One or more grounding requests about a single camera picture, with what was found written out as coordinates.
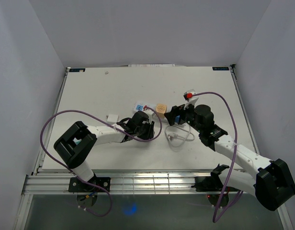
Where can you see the teal triangular socket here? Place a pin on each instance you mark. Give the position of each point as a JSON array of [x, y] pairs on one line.
[[77, 142]]

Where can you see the aluminium rail frame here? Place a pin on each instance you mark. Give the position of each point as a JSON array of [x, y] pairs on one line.
[[121, 183]]

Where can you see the blue cube socket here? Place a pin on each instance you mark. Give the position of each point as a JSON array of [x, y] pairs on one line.
[[177, 120]]

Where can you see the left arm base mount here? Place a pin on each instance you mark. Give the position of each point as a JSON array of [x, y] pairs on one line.
[[87, 192]]

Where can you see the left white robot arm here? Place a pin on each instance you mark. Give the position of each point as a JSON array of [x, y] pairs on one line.
[[74, 156]]

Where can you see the right blue corner label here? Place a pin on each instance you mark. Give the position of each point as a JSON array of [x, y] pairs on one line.
[[220, 68]]

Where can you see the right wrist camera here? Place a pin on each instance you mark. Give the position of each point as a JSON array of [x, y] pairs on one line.
[[190, 98]]

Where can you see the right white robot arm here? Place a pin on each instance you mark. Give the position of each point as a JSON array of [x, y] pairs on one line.
[[269, 181]]

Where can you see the beige cube socket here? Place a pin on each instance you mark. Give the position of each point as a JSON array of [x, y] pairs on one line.
[[161, 109]]

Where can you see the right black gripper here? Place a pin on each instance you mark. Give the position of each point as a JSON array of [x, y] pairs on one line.
[[178, 110]]

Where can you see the white colourful power strip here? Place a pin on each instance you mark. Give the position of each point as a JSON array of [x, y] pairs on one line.
[[139, 107]]

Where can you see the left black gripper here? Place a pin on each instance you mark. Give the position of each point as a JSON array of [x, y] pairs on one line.
[[149, 134]]

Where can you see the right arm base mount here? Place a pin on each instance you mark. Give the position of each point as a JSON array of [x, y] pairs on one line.
[[208, 184]]

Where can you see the blue corner label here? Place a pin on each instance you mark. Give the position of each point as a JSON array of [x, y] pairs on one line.
[[220, 68], [77, 70]]

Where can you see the white square charger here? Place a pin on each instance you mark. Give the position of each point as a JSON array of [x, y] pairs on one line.
[[112, 118]]

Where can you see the left blue corner label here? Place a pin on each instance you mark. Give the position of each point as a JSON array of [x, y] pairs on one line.
[[77, 70]]

